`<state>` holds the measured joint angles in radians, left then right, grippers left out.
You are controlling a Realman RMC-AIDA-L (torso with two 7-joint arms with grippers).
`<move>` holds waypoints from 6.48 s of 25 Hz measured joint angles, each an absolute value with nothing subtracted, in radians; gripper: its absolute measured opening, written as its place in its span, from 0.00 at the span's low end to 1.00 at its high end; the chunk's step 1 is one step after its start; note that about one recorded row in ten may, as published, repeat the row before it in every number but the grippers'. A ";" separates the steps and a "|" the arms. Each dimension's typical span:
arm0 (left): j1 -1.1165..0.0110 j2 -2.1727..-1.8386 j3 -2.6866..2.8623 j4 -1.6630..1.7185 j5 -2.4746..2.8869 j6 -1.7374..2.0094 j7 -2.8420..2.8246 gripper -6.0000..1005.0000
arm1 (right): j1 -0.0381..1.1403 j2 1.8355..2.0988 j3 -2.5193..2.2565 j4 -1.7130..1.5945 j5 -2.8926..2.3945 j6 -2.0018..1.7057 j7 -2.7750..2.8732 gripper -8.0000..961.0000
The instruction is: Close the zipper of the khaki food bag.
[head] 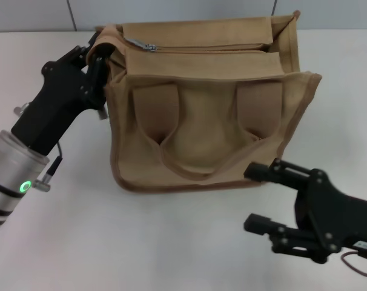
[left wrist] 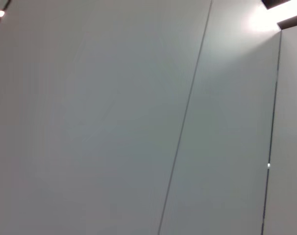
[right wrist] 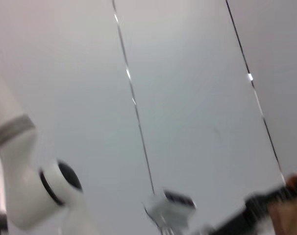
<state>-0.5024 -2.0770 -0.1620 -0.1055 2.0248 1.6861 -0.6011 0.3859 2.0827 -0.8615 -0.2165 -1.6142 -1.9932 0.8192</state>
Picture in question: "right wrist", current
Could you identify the white wall-mounted box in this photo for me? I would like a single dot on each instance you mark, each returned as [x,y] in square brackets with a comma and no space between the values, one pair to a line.
[163,208]

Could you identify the white and silver left robot arm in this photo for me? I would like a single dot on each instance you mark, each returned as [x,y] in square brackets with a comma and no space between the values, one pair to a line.
[16,156]

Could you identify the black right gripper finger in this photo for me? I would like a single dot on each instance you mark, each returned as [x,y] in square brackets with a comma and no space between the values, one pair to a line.
[251,208]

